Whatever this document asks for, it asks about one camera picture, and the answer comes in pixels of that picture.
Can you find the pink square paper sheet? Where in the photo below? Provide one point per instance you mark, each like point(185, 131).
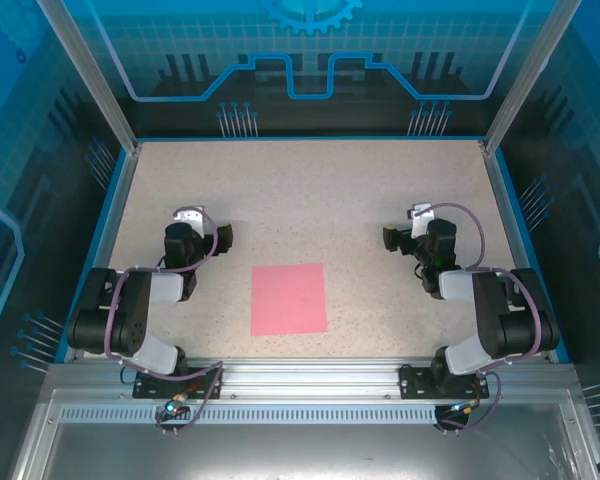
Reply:
point(287, 300)

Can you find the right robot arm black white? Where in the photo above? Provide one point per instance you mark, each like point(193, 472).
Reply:
point(495, 310)

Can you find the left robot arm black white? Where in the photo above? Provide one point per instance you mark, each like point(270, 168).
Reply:
point(130, 310)

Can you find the sheet metal tray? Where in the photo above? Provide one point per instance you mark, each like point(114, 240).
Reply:
point(300, 450)

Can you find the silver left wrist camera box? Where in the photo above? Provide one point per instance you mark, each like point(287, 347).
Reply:
point(190, 217)

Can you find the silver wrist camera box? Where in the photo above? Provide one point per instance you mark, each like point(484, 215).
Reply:
point(422, 215)
point(190, 217)

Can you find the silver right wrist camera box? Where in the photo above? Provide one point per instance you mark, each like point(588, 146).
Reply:
point(422, 215)

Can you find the aluminium side rail blue edge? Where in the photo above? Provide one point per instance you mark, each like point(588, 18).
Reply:
point(519, 250)
point(105, 250)

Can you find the blue rear frame strip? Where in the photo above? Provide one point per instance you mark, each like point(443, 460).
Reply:
point(310, 138)

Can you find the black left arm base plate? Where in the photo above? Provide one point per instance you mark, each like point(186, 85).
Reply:
point(205, 382)

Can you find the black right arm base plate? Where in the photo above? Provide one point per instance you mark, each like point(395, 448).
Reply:
point(415, 382)

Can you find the aluminium mounting rail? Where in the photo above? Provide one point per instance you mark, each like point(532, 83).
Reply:
point(310, 380)

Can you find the aluminium frame post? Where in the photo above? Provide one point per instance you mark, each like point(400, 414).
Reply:
point(529, 75)
point(92, 75)

